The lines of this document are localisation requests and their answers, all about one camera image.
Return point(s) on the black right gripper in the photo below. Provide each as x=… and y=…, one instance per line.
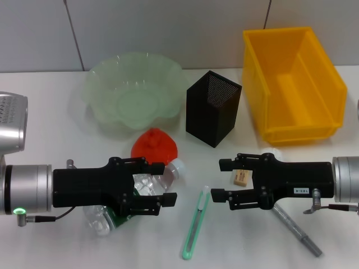
x=297, y=182

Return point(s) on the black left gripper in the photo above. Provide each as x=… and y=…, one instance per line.
x=84, y=186

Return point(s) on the orange fruit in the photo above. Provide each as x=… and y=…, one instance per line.
x=152, y=148

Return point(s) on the white paper ball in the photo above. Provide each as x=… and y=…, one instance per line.
x=273, y=150

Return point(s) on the clear water bottle green label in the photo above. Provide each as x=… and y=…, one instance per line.
x=98, y=221

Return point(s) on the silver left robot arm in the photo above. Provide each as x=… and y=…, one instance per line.
x=28, y=187

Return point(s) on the beige eraser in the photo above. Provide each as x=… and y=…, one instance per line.
x=241, y=179

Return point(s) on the green utility knife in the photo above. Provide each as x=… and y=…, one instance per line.
x=196, y=221

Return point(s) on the black mesh pen holder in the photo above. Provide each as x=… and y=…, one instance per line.
x=207, y=123

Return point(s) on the grey pen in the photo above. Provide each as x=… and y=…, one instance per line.
x=300, y=232

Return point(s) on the pale green wavy fruit bowl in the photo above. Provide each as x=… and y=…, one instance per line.
x=134, y=92

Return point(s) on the silver left gripper connector stub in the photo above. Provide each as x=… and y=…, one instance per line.
x=70, y=164

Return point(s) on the yellow plastic bin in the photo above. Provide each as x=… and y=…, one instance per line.
x=294, y=84

